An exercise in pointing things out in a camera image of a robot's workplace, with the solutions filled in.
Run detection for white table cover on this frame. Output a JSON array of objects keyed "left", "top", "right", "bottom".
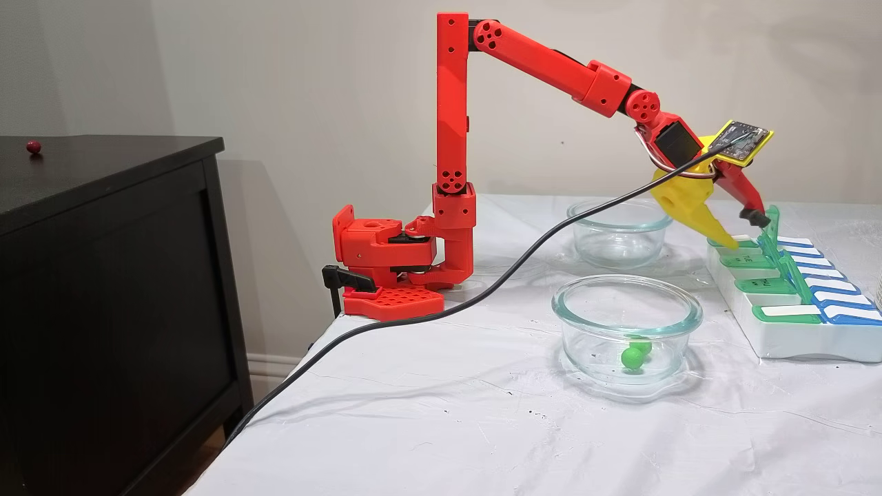
[{"left": 183, "top": 195, "right": 882, "bottom": 496}]

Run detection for black cable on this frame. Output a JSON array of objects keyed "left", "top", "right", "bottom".
[{"left": 224, "top": 141, "right": 735, "bottom": 445}]

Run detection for black table clamp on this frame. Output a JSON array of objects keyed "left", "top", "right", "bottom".
[{"left": 322, "top": 265, "right": 376, "bottom": 318}]

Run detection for white green blue pill organizer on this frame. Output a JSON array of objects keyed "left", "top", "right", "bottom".
[{"left": 706, "top": 205, "right": 882, "bottom": 364}]

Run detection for small clear glass bowl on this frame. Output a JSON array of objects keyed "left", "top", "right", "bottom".
[{"left": 566, "top": 200, "right": 674, "bottom": 271}]

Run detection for black wooden cabinet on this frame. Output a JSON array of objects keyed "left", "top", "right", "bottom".
[{"left": 0, "top": 135, "right": 256, "bottom": 496}]

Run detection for camera board on yellow mount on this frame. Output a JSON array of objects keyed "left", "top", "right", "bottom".
[{"left": 703, "top": 121, "right": 775, "bottom": 166}]

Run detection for large clear glass bowl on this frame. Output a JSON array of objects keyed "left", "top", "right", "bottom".
[{"left": 551, "top": 276, "right": 704, "bottom": 386}]

